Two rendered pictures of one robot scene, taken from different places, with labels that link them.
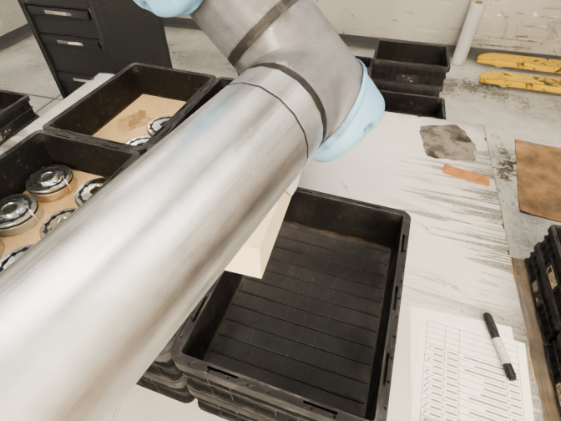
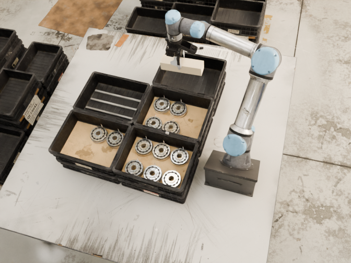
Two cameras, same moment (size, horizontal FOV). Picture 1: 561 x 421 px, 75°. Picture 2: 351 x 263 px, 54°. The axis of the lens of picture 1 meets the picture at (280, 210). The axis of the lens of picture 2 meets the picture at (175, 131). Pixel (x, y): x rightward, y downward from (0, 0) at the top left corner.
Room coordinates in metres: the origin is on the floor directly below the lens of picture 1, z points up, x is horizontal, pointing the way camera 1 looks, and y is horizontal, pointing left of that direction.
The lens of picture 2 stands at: (0.28, 1.32, 2.59)
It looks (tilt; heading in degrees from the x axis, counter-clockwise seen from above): 60 degrees down; 279
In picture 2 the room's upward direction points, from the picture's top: 10 degrees counter-clockwise
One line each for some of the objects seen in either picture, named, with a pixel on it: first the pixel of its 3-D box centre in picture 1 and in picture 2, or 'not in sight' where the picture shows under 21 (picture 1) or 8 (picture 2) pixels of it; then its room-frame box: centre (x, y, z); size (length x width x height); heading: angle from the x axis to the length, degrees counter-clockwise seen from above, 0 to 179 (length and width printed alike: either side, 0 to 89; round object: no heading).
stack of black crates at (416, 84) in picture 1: (401, 90); (3, 62); (2.04, -0.73, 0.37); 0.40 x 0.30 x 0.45; 75
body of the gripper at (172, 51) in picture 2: not in sight; (174, 45); (0.41, 0.01, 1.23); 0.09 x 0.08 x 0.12; 165
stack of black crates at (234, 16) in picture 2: not in sight; (236, 31); (-0.04, -0.93, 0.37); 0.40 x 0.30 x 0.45; 165
